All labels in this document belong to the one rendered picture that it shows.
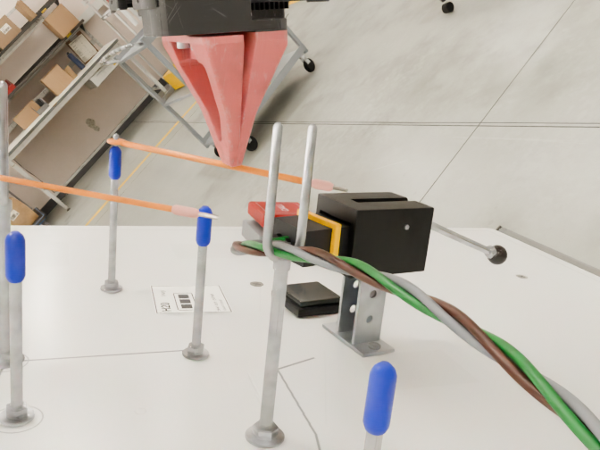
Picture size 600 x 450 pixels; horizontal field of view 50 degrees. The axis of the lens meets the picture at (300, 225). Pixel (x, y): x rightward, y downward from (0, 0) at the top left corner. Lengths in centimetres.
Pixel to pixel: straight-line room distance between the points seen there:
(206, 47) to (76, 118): 808
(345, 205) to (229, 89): 9
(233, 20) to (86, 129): 810
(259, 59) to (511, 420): 22
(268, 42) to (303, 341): 18
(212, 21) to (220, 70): 2
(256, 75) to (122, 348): 17
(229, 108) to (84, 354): 15
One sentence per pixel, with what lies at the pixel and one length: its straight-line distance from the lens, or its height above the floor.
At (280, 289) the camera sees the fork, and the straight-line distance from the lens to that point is 27.
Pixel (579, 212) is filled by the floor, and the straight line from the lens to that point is 208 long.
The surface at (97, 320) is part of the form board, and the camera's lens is 42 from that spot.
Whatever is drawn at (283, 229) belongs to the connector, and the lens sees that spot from 36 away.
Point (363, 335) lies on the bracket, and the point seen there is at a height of 110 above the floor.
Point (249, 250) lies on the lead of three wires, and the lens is 28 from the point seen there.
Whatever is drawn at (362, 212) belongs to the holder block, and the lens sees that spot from 35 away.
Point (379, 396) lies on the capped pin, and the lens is 19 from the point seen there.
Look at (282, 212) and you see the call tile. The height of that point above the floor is 111.
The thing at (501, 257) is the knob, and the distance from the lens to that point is 46.
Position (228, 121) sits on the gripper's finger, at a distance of 35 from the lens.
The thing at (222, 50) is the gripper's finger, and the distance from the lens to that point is 33.
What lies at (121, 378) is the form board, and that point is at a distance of 35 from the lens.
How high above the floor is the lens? 134
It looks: 26 degrees down
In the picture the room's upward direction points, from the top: 46 degrees counter-clockwise
